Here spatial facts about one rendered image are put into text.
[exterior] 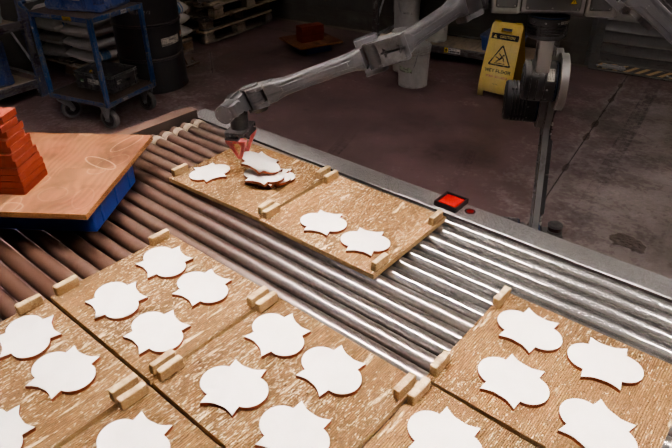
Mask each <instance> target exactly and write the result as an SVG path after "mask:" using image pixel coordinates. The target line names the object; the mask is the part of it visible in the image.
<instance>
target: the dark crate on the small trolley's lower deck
mask: <svg viewBox="0 0 672 448"><path fill-rule="evenodd" d="M101 63H102V67H103V72H104V76H105V81H106V86H107V90H108V93H111V94H115V93H117V92H119V91H121V90H124V89H126V88H128V87H130V86H133V85H135V84H137V83H138V82H139V81H138V77H137V74H138V73H136V69H137V68H136V67H137V66H133V65H127V64H121V63H114V62H108V61H103V60H101ZM73 71H74V73H73V74H75V78H76V81H77V82H76V83H77V87H80V88H85V89H90V90H95V91H101V92H102V89H101V85H100V80H99V76H98V72H97V67H96V63H95V62H93V63H91V64H88V65H85V66H83V67H80V68H78V69H75V70H73ZM92 71H93V74H91V73H89V72H92Z"/></svg>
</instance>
